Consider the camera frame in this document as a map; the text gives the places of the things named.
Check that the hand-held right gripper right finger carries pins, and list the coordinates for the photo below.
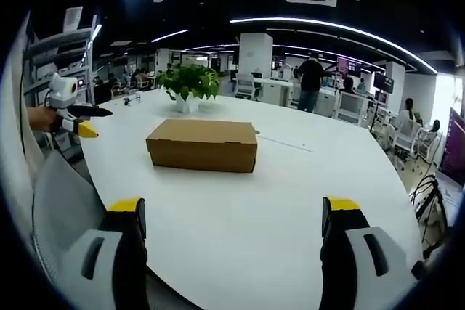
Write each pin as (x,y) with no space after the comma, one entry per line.
(359,252)

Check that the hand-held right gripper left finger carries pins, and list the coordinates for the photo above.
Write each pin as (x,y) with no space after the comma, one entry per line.
(109,252)

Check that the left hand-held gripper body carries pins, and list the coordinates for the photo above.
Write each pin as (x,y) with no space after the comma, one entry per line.
(62,97)

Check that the brown cardboard shoe box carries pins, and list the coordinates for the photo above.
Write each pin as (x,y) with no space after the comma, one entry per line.
(203,144)

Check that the person's left hand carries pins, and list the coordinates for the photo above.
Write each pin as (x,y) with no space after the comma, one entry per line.
(41,118)

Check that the grey metal shelving rack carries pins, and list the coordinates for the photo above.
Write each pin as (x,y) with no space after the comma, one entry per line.
(60,59)

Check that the small metal stand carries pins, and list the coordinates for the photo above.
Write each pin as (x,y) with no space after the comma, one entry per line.
(131,99)

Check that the person's light clothing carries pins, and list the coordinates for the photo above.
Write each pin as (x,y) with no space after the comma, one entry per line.
(16,125)

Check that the grey mesh office chair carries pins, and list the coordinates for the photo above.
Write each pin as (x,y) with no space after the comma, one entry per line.
(65,215)

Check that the white plant pot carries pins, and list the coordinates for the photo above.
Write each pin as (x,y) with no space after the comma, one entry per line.
(187,104)

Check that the green potted plant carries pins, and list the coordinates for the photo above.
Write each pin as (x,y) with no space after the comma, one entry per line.
(190,83)

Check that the white office chair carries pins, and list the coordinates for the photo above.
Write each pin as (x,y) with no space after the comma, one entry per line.
(247,86)
(350,106)
(408,137)

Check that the purple screen monitor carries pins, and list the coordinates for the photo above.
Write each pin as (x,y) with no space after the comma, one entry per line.
(452,146)

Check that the dark computer monitor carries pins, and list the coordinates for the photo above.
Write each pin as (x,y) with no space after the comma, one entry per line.
(383,81)

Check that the wall display screen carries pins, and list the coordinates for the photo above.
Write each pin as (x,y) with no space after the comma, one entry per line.
(348,67)

